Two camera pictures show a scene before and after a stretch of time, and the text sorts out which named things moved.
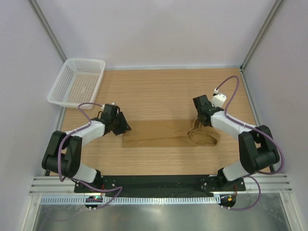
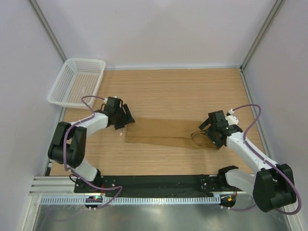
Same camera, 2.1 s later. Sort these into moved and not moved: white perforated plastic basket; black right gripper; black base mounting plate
Moved: black right gripper
Not moved: white perforated plastic basket; black base mounting plate
